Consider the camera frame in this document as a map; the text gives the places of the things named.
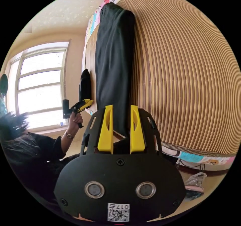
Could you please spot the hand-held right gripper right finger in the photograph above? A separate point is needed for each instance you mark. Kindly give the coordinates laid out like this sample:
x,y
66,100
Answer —
x,y
138,135

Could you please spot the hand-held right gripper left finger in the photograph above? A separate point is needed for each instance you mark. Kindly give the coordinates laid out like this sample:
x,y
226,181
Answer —
x,y
105,135

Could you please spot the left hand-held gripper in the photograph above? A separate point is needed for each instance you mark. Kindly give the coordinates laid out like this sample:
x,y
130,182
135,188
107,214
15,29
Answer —
x,y
76,109

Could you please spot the black pants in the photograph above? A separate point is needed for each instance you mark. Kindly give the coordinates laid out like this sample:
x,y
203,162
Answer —
x,y
114,64

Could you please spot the person's left forearm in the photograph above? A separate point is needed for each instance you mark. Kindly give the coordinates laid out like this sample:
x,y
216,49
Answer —
x,y
66,141

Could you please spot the person's left hand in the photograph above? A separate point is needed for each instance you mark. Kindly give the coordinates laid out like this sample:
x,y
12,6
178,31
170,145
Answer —
x,y
76,125

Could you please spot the window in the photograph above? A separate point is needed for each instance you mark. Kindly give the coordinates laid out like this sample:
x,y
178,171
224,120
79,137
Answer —
x,y
39,82

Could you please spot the clear plastic bag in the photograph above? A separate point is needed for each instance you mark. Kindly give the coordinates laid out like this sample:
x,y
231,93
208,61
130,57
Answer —
x,y
195,179

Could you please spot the person's body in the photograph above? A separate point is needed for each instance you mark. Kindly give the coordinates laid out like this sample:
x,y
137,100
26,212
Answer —
x,y
28,154

